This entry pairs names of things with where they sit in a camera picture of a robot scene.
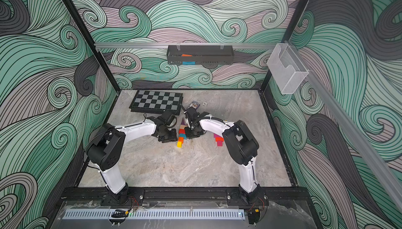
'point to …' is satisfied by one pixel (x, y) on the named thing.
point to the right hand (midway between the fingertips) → (191, 135)
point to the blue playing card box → (194, 104)
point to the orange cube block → (181, 139)
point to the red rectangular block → (181, 131)
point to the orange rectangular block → (219, 139)
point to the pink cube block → (220, 143)
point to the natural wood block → (182, 126)
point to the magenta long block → (215, 135)
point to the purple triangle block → (182, 122)
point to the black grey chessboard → (156, 101)
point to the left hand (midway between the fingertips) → (175, 138)
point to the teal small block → (183, 135)
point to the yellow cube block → (179, 144)
